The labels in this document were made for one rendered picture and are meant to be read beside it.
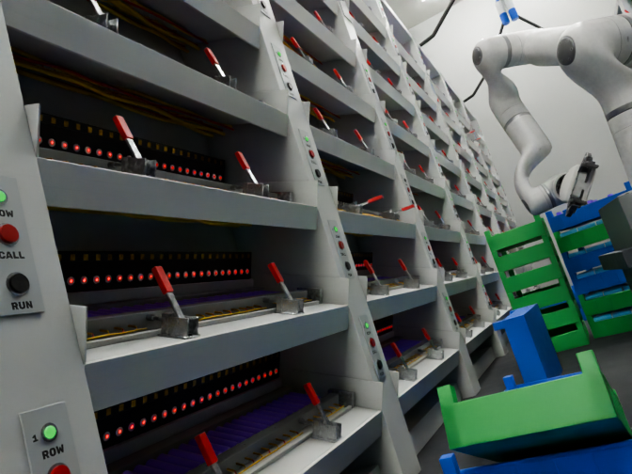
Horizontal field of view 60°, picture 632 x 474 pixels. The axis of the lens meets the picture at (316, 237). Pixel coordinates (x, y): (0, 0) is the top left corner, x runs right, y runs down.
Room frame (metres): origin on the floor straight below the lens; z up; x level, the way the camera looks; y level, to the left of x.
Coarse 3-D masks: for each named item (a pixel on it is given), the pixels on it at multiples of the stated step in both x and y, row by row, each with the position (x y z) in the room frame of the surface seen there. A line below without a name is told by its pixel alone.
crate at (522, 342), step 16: (512, 320) 1.39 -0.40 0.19; (528, 320) 1.40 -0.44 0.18; (512, 336) 1.39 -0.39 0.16; (528, 336) 1.38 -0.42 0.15; (544, 336) 1.55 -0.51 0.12; (528, 352) 1.38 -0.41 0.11; (544, 352) 1.46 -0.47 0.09; (528, 368) 1.39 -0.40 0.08; (544, 368) 1.38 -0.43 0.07; (560, 368) 1.61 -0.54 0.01
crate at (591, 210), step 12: (624, 192) 1.84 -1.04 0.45; (588, 204) 1.92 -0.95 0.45; (600, 204) 1.90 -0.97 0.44; (552, 216) 2.02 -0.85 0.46; (564, 216) 1.99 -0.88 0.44; (576, 216) 1.96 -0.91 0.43; (588, 216) 1.94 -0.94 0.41; (600, 216) 1.94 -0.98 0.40; (552, 228) 2.02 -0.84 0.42; (564, 228) 2.00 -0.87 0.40
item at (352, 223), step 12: (336, 192) 1.11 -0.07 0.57; (336, 204) 1.12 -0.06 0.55; (348, 216) 1.18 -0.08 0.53; (360, 216) 1.24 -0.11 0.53; (372, 216) 1.32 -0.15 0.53; (408, 216) 1.67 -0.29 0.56; (348, 228) 1.18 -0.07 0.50; (360, 228) 1.25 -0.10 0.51; (372, 228) 1.32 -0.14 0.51; (384, 228) 1.40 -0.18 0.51; (396, 228) 1.49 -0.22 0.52; (408, 228) 1.60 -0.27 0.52
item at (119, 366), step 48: (96, 288) 0.72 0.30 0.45; (144, 288) 0.79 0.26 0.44; (192, 288) 0.90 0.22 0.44; (240, 288) 1.03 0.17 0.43; (288, 288) 1.07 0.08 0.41; (336, 288) 1.03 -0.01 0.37; (96, 336) 0.58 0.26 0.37; (144, 336) 0.61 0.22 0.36; (192, 336) 0.62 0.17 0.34; (240, 336) 0.70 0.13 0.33; (288, 336) 0.82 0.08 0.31; (96, 384) 0.49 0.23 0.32; (144, 384) 0.55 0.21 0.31
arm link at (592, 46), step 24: (576, 24) 1.19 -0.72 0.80; (600, 24) 1.17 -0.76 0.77; (624, 24) 1.18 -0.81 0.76; (576, 48) 1.18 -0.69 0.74; (600, 48) 1.16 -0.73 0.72; (624, 48) 1.19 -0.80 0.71; (576, 72) 1.23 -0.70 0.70; (600, 72) 1.19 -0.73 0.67; (624, 72) 1.18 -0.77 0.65; (600, 96) 1.24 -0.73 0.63; (624, 96) 1.19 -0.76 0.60
